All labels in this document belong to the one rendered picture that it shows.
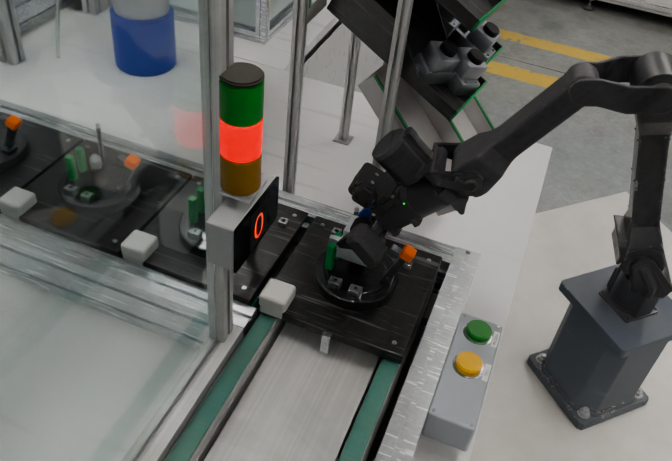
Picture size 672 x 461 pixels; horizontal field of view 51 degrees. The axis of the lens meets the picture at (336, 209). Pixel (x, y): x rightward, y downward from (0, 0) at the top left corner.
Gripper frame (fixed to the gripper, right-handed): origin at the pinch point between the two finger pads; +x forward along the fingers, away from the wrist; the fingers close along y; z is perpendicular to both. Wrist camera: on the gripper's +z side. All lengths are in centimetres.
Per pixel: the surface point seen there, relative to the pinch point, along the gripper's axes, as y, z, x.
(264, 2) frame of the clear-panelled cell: -85, 36, 45
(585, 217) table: -51, -43, -8
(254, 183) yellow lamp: 19.8, 19.5, -8.9
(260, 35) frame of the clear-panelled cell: -86, 30, 54
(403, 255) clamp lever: 1.0, -7.0, -4.0
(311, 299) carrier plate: 7.5, -4.3, 11.0
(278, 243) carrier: -1.9, 3.3, 17.7
